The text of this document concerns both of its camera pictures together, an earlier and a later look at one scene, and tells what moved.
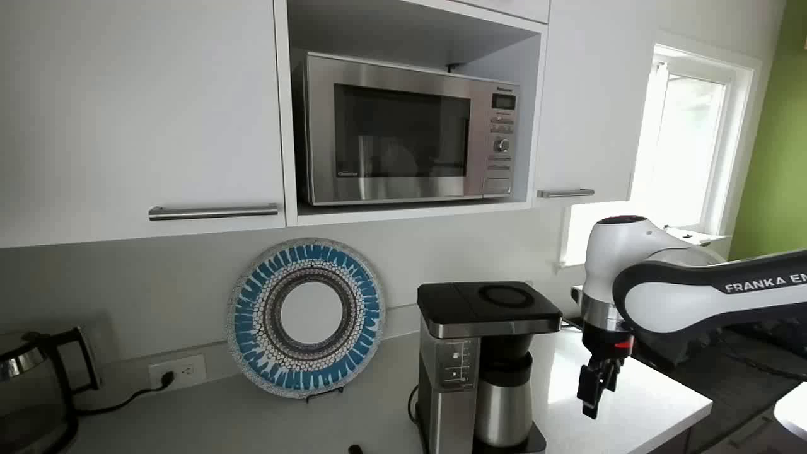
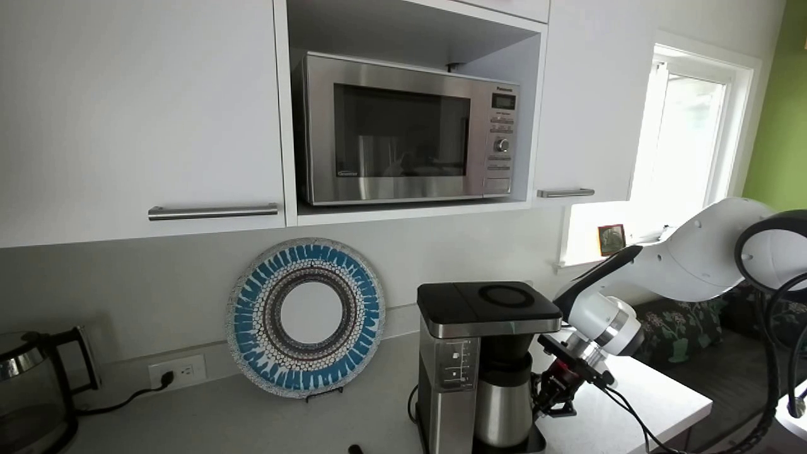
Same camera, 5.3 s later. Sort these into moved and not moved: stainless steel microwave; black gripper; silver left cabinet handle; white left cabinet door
Moved: black gripper
Not moved: stainless steel microwave; white left cabinet door; silver left cabinet handle
